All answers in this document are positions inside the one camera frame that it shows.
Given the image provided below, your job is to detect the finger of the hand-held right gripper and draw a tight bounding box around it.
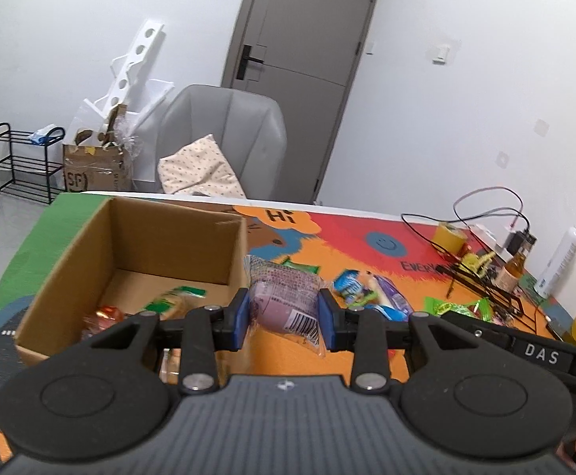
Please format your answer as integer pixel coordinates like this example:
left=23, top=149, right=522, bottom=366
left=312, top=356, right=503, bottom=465
left=441, top=309, right=516, bottom=354

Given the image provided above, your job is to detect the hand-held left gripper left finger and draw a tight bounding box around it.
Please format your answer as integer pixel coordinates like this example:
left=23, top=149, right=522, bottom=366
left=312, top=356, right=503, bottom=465
left=77, top=288, right=249, bottom=395

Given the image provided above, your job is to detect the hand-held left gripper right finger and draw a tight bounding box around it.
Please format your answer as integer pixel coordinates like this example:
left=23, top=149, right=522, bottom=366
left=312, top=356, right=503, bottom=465
left=320, top=289, right=491, bottom=395

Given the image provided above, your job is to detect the pink bun clear packet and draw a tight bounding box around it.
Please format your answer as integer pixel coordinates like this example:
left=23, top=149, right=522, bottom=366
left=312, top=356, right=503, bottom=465
left=245, top=255, right=331, bottom=357

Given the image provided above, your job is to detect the purple snack packet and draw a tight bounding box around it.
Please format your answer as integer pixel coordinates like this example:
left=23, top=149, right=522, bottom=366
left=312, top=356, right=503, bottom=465
left=369, top=273, right=412, bottom=315

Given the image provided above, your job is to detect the orange pink snack packet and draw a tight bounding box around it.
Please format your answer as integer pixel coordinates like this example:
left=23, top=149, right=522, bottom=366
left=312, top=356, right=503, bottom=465
left=82, top=306, right=130, bottom=340

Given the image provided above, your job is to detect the black phone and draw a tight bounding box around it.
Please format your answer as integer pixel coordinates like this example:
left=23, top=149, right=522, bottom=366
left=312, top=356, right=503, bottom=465
left=545, top=314, right=576, bottom=343

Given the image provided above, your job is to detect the dark green snack packet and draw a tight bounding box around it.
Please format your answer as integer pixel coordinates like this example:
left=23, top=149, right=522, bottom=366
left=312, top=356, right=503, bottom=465
left=282, top=257, right=321, bottom=273

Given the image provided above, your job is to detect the amber glass bottle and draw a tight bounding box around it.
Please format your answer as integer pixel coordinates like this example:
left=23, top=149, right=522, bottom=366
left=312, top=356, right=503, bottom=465
left=498, top=246, right=533, bottom=293

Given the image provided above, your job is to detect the small yellow object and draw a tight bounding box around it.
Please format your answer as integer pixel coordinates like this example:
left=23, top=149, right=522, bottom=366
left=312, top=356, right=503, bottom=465
left=461, top=251, right=496, bottom=273

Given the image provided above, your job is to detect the white power strip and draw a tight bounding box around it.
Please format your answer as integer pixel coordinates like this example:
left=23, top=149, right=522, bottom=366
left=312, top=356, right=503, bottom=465
left=468, top=222, right=513, bottom=258

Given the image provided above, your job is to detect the black charger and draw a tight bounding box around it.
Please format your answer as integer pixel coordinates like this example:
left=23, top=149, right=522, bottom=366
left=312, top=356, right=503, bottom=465
left=508, top=230, right=537, bottom=258

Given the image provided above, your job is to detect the yellow tape roll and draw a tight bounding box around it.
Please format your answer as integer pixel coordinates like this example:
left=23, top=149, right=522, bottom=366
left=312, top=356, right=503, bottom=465
left=433, top=222, right=467, bottom=258

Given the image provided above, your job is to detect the white spray can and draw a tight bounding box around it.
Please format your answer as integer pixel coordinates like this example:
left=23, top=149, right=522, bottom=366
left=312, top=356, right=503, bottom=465
left=534, top=218, right=576, bottom=300

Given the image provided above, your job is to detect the dotted beige cushion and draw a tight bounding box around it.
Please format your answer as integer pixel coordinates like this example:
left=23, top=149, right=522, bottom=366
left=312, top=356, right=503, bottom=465
left=158, top=133, right=247, bottom=199

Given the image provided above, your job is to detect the grey chair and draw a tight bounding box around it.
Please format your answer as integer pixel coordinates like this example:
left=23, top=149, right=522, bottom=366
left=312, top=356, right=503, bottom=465
left=155, top=84, right=289, bottom=203

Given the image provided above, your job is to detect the brown printed cardboard box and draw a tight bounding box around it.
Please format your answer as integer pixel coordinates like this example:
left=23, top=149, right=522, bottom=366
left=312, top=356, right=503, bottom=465
left=63, top=104, right=135, bottom=194

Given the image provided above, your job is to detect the grey brown door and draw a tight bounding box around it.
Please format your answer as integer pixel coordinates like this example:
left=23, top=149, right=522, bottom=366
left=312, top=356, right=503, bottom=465
left=221, top=0, right=385, bottom=205

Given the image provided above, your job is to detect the black shoe rack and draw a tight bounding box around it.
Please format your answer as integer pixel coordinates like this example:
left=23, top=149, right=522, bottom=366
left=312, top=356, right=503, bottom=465
left=0, top=123, right=66, bottom=205

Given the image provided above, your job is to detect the blue plastic bag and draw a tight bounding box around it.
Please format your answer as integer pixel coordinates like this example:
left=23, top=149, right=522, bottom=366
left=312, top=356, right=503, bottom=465
left=28, top=126, right=63, bottom=145

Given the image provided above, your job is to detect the white shelf board with holes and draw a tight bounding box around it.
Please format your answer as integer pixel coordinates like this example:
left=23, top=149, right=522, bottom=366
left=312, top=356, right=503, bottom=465
left=72, top=19, right=175, bottom=159

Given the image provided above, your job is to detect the black wire stand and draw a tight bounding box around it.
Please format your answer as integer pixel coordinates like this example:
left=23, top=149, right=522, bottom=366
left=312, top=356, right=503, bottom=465
left=436, top=262, right=541, bottom=330

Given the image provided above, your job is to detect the black cable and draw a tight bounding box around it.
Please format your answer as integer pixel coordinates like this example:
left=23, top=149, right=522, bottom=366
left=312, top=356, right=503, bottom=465
left=401, top=187, right=533, bottom=263

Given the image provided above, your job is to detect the black door handle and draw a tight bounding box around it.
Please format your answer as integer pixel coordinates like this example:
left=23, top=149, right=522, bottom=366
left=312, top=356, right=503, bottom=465
left=236, top=44, right=265, bottom=80

